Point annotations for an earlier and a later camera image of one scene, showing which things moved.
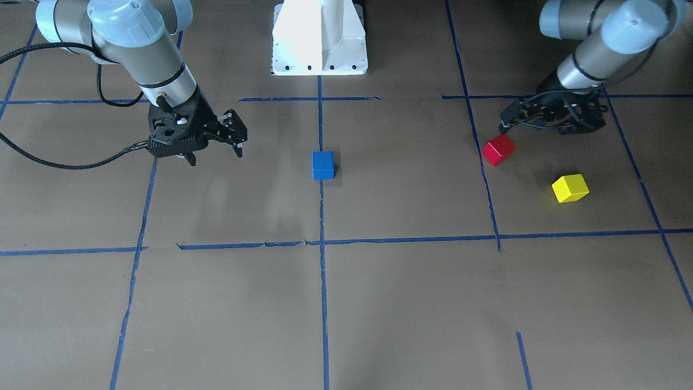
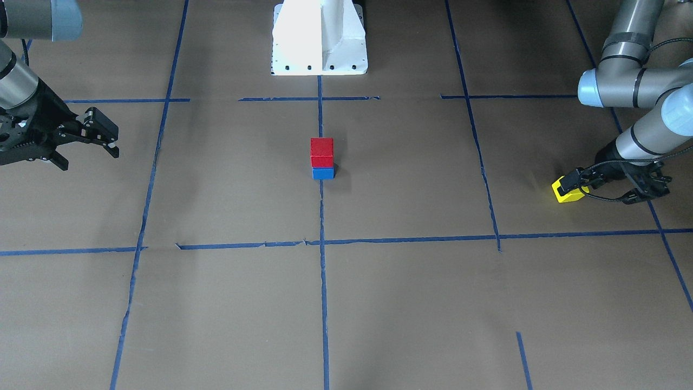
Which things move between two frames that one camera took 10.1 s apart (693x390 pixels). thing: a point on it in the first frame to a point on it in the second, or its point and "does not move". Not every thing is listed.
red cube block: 497,150 to 322,152
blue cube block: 323,165 does not move
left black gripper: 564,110 to 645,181
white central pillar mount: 319,37 does not move
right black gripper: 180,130 to 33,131
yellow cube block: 570,188 does not move
